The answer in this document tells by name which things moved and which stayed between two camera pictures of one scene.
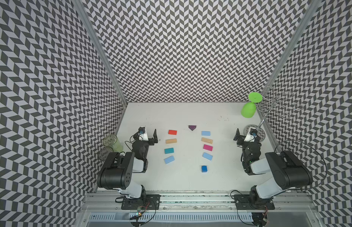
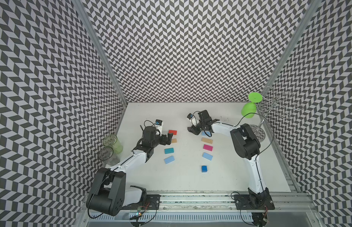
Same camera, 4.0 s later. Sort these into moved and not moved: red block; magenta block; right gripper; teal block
Moved: right gripper
Not moved: teal block; red block; magenta block
